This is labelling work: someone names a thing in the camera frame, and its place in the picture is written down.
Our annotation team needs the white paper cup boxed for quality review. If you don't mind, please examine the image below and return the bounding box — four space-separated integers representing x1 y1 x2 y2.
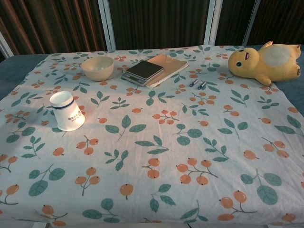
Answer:
49 91 86 132

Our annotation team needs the floral print tablecloth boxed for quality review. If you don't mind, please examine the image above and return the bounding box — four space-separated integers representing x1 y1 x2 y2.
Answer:
0 44 304 227

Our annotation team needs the black digital kitchen scale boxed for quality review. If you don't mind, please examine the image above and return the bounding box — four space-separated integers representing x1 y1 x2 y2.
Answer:
121 60 165 87

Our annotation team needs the tan paper notebook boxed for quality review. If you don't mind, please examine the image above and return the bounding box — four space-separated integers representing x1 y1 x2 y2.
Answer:
145 53 190 89

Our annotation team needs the beige bowl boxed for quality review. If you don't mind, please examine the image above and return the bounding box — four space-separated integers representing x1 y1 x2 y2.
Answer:
81 56 114 82

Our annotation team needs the yellow plush toy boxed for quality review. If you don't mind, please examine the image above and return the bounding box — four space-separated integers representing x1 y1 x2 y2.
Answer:
228 41 302 86

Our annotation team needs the white folding screen frame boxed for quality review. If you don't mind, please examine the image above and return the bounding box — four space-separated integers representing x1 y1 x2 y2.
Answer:
0 0 261 59

